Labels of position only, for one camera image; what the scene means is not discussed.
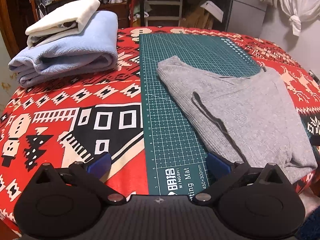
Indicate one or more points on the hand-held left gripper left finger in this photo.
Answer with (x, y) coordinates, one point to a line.
(100, 165)

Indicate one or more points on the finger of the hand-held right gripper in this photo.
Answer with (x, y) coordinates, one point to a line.
(316, 140)

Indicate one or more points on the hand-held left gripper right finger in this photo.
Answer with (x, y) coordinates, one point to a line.
(217, 165)

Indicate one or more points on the grey t-shirt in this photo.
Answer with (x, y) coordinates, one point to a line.
(250, 112)

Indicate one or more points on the green cutting mat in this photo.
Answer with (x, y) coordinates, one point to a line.
(162, 130)

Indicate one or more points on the red patterned blanket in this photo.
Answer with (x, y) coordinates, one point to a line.
(62, 105)

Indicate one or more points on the person's dark blue clothing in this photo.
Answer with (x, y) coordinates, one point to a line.
(310, 225)

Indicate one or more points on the light blue folded blanket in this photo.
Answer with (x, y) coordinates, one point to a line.
(75, 55)

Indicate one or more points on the white knotted curtain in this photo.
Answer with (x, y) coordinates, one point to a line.
(297, 7)

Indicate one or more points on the silver refrigerator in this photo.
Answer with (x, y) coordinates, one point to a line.
(246, 10)

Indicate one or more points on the stack of flattened cardboard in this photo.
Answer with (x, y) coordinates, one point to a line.
(197, 17)

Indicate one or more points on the wooden drawer cabinet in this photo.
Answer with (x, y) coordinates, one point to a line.
(120, 15)

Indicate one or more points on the white folded cloth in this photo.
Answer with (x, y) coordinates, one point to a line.
(65, 17)

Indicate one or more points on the white flat box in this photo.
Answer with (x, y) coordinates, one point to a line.
(212, 10)

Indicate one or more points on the white plastic drawer unit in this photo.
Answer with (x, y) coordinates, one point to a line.
(163, 5)

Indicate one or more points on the wooden door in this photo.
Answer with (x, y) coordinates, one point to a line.
(15, 10)

